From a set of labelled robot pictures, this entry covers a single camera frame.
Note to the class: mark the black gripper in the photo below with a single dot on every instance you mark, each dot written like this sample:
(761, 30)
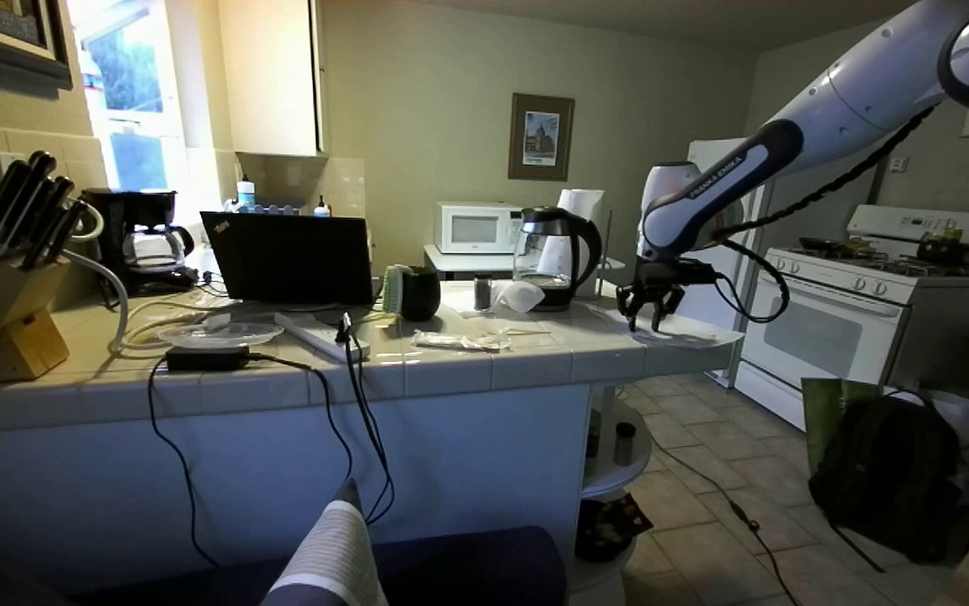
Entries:
(674, 274)

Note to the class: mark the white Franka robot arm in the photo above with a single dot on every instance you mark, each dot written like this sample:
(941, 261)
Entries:
(842, 106)

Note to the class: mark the crumpled white tissue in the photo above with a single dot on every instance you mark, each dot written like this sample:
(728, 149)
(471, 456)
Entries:
(519, 299)

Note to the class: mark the flat white tissue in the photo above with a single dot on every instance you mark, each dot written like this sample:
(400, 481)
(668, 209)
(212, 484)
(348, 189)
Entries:
(459, 342)

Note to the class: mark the white tiled counter with shelves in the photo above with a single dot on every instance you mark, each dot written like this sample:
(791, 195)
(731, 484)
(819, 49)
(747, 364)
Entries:
(282, 448)

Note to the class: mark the glass electric kettle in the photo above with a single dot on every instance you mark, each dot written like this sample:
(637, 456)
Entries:
(555, 256)

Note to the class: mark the small yellowish jar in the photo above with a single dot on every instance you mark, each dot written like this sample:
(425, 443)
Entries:
(623, 443)

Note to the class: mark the white microwave oven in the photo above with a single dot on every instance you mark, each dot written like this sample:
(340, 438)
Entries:
(483, 228)

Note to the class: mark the white kitchen stove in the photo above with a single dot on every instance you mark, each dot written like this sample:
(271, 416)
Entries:
(842, 315)

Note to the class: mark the green bag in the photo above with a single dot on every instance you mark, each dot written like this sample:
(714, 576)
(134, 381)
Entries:
(832, 409)

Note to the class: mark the black bowl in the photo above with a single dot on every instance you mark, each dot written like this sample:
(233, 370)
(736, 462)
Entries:
(614, 528)

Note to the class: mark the black mug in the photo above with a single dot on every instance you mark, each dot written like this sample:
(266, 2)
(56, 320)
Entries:
(422, 293)

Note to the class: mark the black backpack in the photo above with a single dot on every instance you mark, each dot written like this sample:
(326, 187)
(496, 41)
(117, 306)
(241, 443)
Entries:
(888, 476)

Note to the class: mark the black laptop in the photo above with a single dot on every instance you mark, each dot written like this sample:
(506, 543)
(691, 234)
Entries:
(286, 256)

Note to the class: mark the blue plastic bottle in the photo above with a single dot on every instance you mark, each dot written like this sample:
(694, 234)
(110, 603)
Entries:
(248, 196)

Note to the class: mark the clear glass plate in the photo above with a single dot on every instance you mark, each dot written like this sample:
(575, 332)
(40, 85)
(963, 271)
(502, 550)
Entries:
(221, 327)

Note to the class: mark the black power adapter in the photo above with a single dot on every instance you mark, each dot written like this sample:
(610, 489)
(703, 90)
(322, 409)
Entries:
(207, 357)

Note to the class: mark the white upper cabinet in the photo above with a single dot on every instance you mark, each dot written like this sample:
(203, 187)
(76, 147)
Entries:
(271, 73)

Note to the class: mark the black coffee maker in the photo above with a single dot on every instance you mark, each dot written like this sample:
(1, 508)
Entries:
(141, 242)

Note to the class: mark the bright kitchen window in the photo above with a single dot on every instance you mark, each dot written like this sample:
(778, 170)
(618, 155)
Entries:
(133, 90)

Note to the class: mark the small framed wall picture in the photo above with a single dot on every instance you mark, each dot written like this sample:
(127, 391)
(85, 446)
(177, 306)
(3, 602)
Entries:
(538, 137)

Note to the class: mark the dark framed wall picture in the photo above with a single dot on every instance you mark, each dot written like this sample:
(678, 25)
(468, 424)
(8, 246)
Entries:
(1, 34)

